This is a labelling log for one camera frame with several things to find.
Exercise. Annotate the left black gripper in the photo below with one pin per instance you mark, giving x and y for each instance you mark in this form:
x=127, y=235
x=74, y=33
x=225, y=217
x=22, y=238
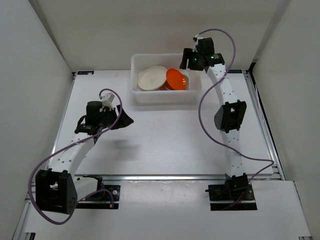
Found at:
x=124, y=121

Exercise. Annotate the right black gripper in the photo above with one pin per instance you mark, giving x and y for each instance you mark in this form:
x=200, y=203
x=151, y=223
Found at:
x=188, y=54

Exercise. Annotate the orange round plate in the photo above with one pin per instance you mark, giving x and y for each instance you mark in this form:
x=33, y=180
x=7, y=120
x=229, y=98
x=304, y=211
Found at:
x=175, y=80

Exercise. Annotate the cream round bowl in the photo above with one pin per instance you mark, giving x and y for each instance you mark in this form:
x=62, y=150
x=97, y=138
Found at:
x=152, y=78

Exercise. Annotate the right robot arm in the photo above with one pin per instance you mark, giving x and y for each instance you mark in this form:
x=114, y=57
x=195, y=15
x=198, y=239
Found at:
x=230, y=115

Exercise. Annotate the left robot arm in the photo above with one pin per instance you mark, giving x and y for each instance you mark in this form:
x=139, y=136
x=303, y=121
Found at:
x=57, y=189

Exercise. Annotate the translucent white plastic bin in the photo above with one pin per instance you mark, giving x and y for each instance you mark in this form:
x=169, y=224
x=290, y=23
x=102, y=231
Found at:
x=141, y=62

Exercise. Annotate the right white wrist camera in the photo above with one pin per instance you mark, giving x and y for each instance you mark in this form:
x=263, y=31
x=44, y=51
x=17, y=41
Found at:
x=196, y=42

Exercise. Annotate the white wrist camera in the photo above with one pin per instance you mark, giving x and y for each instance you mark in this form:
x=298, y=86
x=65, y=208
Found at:
x=196, y=42
x=107, y=100

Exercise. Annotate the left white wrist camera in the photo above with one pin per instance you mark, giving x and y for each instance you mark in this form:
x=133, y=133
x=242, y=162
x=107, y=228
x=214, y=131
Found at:
x=107, y=100

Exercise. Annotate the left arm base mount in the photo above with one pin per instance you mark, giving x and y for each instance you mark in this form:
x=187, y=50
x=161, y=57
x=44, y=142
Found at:
x=94, y=193

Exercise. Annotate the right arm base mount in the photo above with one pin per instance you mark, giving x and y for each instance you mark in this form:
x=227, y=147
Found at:
x=221, y=200

